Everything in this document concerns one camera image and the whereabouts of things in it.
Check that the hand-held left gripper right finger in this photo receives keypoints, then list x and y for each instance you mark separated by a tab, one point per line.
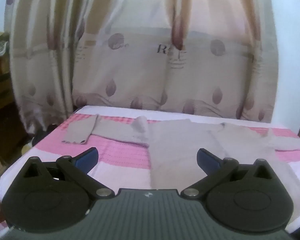
210	159

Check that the brown wooden cabinet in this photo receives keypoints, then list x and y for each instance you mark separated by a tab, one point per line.
1	92

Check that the pink striped bed sheet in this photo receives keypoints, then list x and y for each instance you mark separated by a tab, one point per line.
125	155

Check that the beige knit cardigan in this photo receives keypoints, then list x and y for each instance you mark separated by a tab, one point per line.
115	130

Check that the cream curtain with purple print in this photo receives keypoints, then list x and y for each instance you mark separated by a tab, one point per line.
145	55

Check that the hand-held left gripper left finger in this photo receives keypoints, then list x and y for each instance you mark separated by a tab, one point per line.
86	159

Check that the grey-beige knit garment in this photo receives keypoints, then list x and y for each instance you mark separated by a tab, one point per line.
175	145

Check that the light beige knit sweater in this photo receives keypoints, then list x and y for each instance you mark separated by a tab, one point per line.
250	137

